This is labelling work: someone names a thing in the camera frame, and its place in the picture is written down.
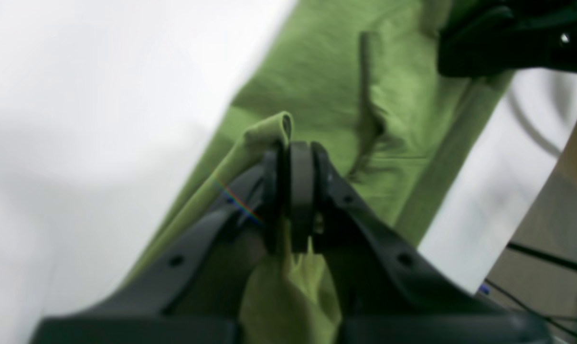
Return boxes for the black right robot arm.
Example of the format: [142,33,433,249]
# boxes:
[437,0,577,77]

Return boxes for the olive green T-shirt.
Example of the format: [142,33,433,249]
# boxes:
[121,0,516,344]

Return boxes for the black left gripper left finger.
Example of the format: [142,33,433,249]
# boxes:
[31,146,283,344]

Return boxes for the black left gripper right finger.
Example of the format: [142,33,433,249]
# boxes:
[288,142,551,344]

